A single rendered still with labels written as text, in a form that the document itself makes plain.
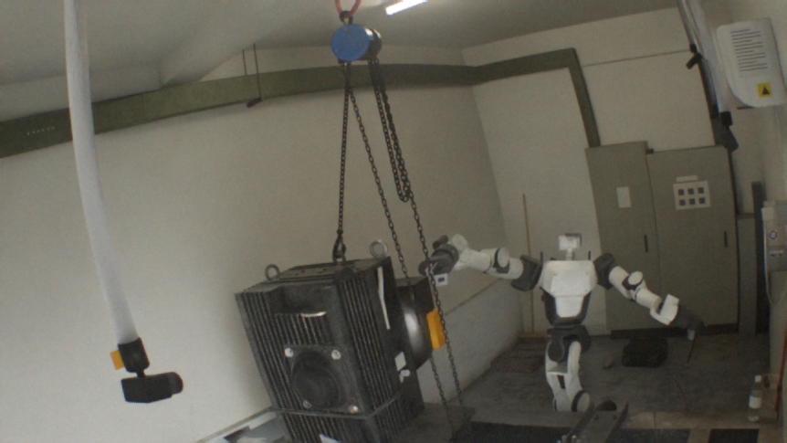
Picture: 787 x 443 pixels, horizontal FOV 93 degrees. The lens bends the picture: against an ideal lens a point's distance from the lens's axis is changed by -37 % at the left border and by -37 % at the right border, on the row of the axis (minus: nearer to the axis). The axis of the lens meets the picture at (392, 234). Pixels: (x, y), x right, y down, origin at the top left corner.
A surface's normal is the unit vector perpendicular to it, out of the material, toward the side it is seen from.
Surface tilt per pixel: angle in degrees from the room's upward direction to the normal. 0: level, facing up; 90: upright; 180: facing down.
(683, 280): 90
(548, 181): 90
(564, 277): 78
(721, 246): 90
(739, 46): 90
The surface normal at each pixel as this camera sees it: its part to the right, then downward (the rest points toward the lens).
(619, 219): -0.63, 0.25
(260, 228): 0.74, -0.07
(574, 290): -0.17, -0.04
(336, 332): -0.46, 0.22
